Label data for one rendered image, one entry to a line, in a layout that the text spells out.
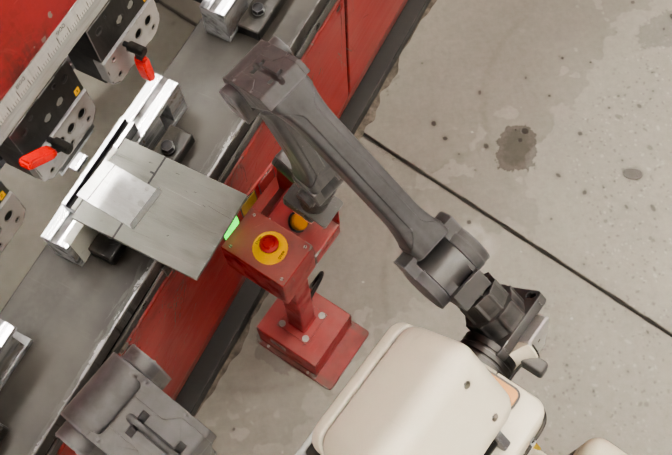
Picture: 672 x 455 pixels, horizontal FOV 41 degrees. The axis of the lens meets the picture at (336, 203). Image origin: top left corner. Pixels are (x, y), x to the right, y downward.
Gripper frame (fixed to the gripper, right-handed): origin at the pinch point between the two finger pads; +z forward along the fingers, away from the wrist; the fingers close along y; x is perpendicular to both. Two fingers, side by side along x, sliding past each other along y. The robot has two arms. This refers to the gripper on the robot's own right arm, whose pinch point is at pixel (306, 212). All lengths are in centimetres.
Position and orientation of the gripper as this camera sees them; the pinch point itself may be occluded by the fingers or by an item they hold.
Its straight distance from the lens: 180.2
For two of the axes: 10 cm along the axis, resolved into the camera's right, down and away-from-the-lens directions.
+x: -5.5, 7.7, -3.2
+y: -8.1, -5.8, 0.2
